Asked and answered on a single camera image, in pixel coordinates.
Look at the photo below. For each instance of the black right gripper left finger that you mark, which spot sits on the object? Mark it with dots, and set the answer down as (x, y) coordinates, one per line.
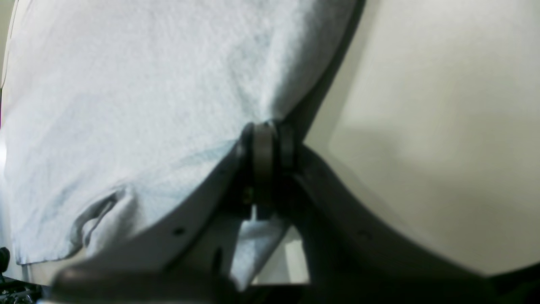
(185, 258)

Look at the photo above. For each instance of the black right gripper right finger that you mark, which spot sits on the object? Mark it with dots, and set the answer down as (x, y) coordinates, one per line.
(353, 257)

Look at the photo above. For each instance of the grey T-shirt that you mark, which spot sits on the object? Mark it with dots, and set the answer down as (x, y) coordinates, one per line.
(114, 111)

